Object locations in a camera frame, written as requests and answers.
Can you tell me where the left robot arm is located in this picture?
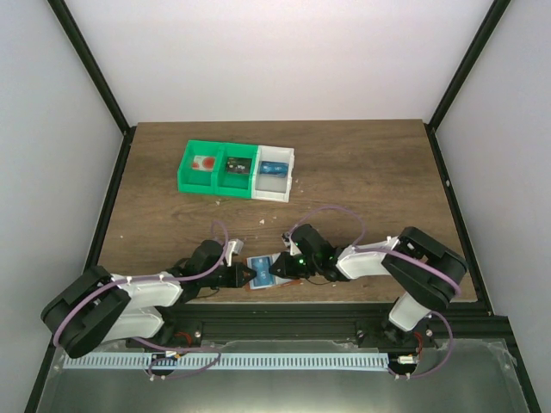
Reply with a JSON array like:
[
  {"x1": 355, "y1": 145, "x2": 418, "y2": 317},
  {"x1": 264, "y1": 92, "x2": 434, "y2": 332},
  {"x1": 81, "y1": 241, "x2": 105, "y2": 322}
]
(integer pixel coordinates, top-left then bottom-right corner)
[{"x1": 40, "y1": 239, "x2": 257, "y2": 359}]

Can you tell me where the red white card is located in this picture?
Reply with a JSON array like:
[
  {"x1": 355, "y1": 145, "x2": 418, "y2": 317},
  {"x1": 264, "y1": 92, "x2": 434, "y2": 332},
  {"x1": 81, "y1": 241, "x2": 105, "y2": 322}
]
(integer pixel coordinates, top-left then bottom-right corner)
[{"x1": 191, "y1": 155, "x2": 215, "y2": 172}]

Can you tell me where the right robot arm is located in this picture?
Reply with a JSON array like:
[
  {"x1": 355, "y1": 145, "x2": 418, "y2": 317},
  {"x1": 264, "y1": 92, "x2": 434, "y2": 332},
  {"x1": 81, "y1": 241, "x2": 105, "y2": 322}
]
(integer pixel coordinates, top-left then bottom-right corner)
[{"x1": 269, "y1": 224, "x2": 467, "y2": 347}]

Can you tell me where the light blue credit card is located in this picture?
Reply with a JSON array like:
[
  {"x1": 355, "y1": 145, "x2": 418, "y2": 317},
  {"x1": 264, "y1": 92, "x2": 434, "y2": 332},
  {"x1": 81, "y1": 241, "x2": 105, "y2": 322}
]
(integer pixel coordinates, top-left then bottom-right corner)
[{"x1": 258, "y1": 161, "x2": 288, "y2": 177}]

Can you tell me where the black aluminium front rail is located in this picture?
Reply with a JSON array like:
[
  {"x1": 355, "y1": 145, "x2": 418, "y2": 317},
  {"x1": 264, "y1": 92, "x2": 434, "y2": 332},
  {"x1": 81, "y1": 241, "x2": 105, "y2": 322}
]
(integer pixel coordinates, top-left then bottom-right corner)
[{"x1": 152, "y1": 303, "x2": 516, "y2": 351}]

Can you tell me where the black frame post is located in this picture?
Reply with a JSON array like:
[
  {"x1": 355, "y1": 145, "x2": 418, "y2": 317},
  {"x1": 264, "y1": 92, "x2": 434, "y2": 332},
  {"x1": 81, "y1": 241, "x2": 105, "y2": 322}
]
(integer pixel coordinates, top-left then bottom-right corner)
[
  {"x1": 46, "y1": 0, "x2": 132, "y2": 135},
  {"x1": 428, "y1": 0, "x2": 513, "y2": 130}
]

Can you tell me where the left black frame post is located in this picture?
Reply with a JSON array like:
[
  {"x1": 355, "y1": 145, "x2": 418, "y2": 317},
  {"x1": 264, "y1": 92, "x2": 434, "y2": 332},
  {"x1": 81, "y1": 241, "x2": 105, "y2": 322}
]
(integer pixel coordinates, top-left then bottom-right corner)
[{"x1": 46, "y1": 0, "x2": 132, "y2": 135}]

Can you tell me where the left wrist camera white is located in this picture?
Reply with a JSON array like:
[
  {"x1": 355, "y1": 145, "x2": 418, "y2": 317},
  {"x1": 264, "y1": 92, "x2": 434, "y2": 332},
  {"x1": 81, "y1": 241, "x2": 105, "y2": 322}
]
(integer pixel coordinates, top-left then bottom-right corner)
[{"x1": 225, "y1": 239, "x2": 244, "y2": 267}]

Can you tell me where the black card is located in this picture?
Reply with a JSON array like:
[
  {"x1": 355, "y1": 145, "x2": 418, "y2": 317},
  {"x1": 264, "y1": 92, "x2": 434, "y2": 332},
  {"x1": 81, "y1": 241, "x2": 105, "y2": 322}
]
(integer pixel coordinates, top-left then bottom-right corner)
[{"x1": 226, "y1": 157, "x2": 252, "y2": 176}]

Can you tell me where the right black frame post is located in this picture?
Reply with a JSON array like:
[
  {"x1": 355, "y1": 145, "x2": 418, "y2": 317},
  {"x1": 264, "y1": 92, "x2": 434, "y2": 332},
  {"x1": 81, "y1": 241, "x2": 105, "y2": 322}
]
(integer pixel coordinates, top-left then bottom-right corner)
[{"x1": 428, "y1": 0, "x2": 513, "y2": 130}]

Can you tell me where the light blue cable duct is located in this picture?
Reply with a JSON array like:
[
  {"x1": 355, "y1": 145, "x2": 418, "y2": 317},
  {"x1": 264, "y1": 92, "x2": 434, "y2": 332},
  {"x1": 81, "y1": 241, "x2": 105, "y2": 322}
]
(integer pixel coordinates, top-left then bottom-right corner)
[{"x1": 62, "y1": 352, "x2": 389, "y2": 372}]

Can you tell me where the green bin left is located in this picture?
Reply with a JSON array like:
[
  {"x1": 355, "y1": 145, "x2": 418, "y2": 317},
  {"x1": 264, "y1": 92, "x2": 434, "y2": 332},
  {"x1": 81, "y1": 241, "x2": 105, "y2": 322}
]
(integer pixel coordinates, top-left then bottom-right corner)
[{"x1": 176, "y1": 139, "x2": 222, "y2": 194}]

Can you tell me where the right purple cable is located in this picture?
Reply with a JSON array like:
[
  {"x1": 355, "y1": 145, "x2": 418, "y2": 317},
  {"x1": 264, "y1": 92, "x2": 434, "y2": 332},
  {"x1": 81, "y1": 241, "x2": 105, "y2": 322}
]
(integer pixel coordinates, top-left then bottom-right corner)
[{"x1": 288, "y1": 206, "x2": 461, "y2": 379}]

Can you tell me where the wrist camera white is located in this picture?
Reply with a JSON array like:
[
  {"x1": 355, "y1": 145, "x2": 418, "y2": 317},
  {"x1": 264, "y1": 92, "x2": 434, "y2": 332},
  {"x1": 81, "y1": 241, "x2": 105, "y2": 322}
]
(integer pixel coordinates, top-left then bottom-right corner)
[
  {"x1": 282, "y1": 232, "x2": 302, "y2": 256},
  {"x1": 225, "y1": 239, "x2": 244, "y2": 267}
]

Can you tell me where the green bin middle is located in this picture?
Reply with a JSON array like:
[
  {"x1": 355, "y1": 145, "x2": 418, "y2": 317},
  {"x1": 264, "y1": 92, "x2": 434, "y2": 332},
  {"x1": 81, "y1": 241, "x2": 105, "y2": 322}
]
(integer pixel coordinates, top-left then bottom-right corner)
[{"x1": 214, "y1": 143, "x2": 258, "y2": 199}]

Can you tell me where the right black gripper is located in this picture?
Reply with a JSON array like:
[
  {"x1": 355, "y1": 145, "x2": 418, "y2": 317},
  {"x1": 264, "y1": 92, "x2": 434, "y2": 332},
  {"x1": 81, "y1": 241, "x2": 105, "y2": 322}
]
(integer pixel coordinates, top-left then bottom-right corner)
[{"x1": 269, "y1": 252, "x2": 319, "y2": 280}]

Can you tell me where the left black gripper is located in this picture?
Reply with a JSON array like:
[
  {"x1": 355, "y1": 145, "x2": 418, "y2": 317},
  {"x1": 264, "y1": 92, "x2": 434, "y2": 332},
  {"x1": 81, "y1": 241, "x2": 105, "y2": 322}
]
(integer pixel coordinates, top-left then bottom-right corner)
[{"x1": 200, "y1": 263, "x2": 257, "y2": 289}]

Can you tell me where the green bin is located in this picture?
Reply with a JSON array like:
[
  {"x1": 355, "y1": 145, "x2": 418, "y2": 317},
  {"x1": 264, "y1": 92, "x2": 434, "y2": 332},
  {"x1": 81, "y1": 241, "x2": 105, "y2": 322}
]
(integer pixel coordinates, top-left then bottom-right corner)
[
  {"x1": 176, "y1": 139, "x2": 222, "y2": 194},
  {"x1": 214, "y1": 143, "x2": 258, "y2": 199}
]

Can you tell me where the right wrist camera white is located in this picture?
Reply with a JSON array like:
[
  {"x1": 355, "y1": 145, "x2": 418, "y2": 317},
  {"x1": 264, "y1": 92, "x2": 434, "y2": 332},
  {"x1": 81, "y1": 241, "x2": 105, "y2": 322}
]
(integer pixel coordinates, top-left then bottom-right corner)
[{"x1": 282, "y1": 232, "x2": 302, "y2": 256}]

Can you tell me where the white bin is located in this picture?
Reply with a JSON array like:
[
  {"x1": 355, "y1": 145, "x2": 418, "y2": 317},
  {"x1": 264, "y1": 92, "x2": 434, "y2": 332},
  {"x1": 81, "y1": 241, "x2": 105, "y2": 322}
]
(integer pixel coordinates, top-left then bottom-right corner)
[{"x1": 251, "y1": 145, "x2": 294, "y2": 203}]

